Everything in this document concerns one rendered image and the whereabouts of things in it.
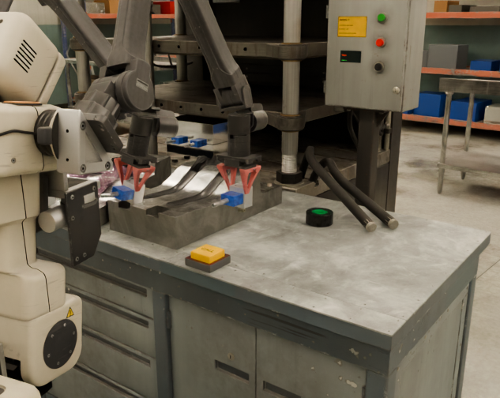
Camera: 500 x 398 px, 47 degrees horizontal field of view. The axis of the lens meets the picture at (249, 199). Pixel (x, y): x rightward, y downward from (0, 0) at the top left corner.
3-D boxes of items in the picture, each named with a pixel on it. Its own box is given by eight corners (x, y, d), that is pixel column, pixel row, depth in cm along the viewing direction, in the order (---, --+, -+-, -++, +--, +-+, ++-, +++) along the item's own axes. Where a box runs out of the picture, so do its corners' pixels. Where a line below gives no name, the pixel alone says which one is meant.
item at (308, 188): (295, 204, 212) (296, 185, 210) (71, 157, 286) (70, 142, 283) (389, 161, 277) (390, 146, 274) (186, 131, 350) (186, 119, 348)
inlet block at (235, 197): (220, 217, 143) (220, 196, 142) (205, 213, 146) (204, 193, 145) (252, 205, 153) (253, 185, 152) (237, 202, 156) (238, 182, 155)
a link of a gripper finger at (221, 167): (232, 186, 157) (232, 152, 154) (253, 190, 153) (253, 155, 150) (216, 191, 152) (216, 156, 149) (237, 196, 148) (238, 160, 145)
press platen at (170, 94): (301, 167, 208) (302, 117, 202) (73, 128, 281) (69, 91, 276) (393, 132, 272) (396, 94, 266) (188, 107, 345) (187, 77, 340)
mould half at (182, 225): (176, 249, 151) (174, 200, 147) (109, 229, 166) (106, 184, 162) (281, 203, 189) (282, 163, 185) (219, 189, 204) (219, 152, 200)
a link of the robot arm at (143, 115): (129, 108, 153) (138, 114, 149) (152, 110, 158) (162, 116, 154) (125, 133, 155) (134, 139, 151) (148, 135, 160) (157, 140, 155)
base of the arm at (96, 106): (46, 116, 103) (101, 121, 99) (67, 85, 108) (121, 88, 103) (68, 148, 110) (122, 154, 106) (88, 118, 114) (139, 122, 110)
